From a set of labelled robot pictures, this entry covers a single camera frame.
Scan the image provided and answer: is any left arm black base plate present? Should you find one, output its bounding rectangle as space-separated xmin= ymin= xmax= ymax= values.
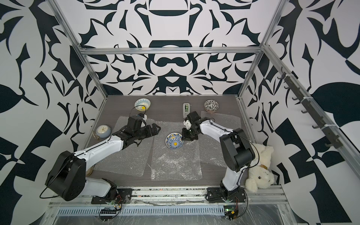
xmin=91 ymin=188 xmax=133 ymax=205

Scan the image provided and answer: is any bubble wrap sheet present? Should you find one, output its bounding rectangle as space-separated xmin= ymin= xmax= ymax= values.
xmin=151 ymin=121 xmax=203 ymax=181
xmin=198 ymin=111 xmax=242 ymax=167
xmin=93 ymin=116 xmax=157 ymax=178

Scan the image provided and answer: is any black white speckled bowl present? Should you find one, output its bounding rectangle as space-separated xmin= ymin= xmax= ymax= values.
xmin=204 ymin=99 xmax=219 ymax=113

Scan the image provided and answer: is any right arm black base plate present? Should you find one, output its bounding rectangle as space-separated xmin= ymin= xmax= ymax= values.
xmin=205 ymin=187 xmax=247 ymax=203

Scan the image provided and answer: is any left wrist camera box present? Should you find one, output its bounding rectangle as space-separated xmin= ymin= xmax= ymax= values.
xmin=127 ymin=113 xmax=147 ymax=130

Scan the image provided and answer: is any white teddy bear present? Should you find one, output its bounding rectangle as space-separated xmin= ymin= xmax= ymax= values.
xmin=245 ymin=143 xmax=275 ymax=193

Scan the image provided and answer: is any left electronics board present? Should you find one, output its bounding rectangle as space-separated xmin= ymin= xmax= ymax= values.
xmin=98 ymin=208 xmax=122 ymax=222

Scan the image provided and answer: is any grey wall hook rail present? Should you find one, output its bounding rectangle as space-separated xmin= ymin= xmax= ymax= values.
xmin=279 ymin=67 xmax=343 ymax=149

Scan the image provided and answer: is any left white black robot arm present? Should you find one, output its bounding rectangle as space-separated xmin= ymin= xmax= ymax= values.
xmin=45 ymin=123 xmax=161 ymax=201

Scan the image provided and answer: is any aluminium frame rail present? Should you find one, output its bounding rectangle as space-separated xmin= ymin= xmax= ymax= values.
xmin=80 ymin=46 xmax=261 ymax=55

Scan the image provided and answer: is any blue yellow patterned bowl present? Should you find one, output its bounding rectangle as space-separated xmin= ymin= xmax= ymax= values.
xmin=165 ymin=132 xmax=184 ymax=150

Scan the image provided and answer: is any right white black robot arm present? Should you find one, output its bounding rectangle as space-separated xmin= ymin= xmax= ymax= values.
xmin=182 ymin=111 xmax=256 ymax=198

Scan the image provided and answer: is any right electronics board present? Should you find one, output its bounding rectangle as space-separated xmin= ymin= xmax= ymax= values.
xmin=224 ymin=205 xmax=239 ymax=220

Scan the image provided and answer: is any yellow centre patterned bowl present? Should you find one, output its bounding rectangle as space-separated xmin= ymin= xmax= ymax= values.
xmin=134 ymin=98 xmax=151 ymax=112

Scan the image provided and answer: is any white slotted cable duct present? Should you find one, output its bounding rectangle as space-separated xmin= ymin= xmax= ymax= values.
xmin=57 ymin=205 xmax=225 ymax=217

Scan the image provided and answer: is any electronics board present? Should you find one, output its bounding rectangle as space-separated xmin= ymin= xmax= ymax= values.
xmin=224 ymin=205 xmax=239 ymax=220
xmin=98 ymin=208 xmax=122 ymax=222

